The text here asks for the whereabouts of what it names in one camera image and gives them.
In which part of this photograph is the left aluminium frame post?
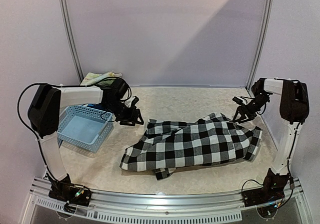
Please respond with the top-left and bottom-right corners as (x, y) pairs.
(59, 0), (84, 82)

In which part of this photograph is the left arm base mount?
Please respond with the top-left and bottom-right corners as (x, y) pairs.
(48, 181), (92, 207)

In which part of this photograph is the light blue plastic basket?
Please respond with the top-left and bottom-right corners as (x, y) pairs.
(57, 105), (114, 153)

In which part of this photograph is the black white checkered shirt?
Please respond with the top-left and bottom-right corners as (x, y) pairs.
(119, 113), (263, 180)

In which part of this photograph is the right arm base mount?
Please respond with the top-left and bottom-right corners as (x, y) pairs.
(241, 169), (291, 207)

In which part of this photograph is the aluminium frame post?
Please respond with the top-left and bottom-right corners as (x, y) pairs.
(59, 0), (84, 82)
(245, 0), (273, 91)

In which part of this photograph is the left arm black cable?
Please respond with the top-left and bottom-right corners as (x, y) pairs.
(16, 77), (131, 185)

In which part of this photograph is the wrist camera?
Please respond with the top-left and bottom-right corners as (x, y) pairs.
(124, 96), (139, 108)
(232, 96), (248, 105)

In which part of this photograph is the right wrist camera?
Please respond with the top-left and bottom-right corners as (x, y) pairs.
(232, 96), (248, 105)

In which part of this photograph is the aluminium front rail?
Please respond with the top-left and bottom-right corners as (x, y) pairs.
(22, 178), (312, 224)

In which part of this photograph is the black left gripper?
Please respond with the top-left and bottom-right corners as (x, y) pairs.
(104, 99), (144, 126)

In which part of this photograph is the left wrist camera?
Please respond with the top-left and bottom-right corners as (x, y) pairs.
(124, 96), (139, 108)

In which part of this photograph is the blue patterned garment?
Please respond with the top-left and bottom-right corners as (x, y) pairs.
(87, 104), (105, 110)

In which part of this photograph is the floral pastel cloth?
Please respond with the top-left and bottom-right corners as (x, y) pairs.
(80, 71), (123, 86)

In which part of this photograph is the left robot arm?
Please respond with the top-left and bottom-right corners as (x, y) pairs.
(27, 77), (144, 201)

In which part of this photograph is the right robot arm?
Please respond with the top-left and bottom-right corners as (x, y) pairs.
(232, 78), (310, 202)

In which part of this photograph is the right aluminium frame post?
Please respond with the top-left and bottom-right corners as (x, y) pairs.
(245, 0), (273, 91)

